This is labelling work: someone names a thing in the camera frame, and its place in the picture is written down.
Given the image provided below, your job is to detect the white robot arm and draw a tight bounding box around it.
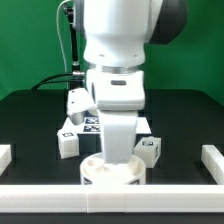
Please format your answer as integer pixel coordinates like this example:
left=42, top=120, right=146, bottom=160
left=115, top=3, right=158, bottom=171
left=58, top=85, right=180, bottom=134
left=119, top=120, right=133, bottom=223
left=73, top=0, right=187, bottom=164

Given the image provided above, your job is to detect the white round stool seat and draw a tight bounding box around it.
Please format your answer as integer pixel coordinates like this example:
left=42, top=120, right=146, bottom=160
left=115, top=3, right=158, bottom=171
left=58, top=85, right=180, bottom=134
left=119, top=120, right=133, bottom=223
left=80, top=153, right=146, bottom=185

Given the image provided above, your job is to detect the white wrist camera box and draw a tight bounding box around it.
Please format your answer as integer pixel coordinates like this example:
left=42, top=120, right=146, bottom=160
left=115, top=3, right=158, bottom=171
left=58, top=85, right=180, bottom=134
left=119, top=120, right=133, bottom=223
left=67, top=88, right=97, bottom=125

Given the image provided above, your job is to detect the white front fence bar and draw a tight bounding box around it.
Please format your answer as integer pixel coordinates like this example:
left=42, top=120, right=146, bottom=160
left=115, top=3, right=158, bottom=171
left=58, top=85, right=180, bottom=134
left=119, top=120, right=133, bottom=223
left=0, top=185, right=224, bottom=213

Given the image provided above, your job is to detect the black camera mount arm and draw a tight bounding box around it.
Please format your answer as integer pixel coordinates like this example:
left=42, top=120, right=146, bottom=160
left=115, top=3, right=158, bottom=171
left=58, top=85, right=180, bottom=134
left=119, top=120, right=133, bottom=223
left=63, top=0, right=85, bottom=72

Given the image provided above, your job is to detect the white right fence bar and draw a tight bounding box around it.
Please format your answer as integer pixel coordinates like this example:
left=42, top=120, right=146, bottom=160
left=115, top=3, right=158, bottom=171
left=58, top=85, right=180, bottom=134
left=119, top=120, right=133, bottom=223
left=201, top=145, right=224, bottom=185

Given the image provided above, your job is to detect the white cable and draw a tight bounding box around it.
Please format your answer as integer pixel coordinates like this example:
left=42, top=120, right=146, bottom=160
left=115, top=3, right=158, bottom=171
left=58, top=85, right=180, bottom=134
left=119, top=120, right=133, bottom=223
left=55, top=0, right=73, bottom=73

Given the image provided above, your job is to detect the white fence bar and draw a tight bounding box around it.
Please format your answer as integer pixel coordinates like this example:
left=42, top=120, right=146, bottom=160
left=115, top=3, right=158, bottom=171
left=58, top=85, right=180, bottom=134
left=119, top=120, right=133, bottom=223
left=0, top=145, right=12, bottom=176
left=201, top=145, right=224, bottom=185
left=0, top=185, right=224, bottom=213

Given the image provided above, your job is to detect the white marker sheet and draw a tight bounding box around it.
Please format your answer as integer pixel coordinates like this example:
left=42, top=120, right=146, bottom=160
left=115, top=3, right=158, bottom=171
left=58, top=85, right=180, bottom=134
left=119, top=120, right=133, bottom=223
left=63, top=117, right=151, bottom=134

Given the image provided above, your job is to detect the white left fence bar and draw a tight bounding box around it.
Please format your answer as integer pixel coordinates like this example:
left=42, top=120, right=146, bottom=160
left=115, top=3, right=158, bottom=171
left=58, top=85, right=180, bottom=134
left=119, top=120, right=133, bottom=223
left=0, top=145, right=12, bottom=176

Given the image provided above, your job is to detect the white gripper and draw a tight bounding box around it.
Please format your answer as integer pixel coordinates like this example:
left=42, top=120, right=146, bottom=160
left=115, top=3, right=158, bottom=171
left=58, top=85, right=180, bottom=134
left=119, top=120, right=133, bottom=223
left=86, top=69, right=145, bottom=164

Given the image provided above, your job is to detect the black cable bundle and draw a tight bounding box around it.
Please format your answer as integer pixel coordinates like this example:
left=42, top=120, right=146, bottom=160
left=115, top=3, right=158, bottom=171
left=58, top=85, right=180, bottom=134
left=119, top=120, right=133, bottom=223
left=31, top=73, right=86, bottom=91

